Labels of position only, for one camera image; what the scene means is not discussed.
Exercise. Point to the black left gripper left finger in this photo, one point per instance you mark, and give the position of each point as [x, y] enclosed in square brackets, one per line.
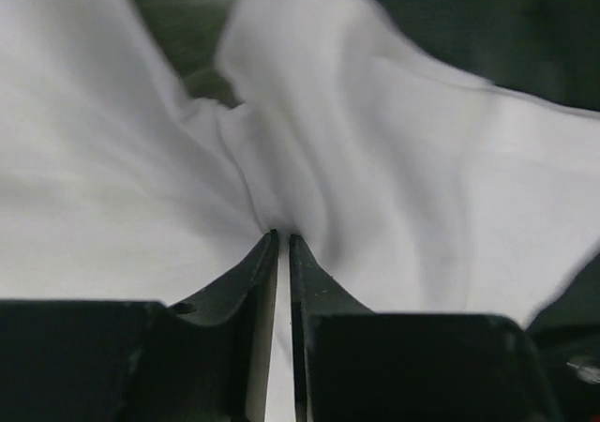
[205, 358]

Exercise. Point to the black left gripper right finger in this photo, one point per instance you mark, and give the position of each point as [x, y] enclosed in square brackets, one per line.
[351, 363]

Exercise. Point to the white t shirt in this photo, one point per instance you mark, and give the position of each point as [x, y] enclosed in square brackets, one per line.
[437, 156]

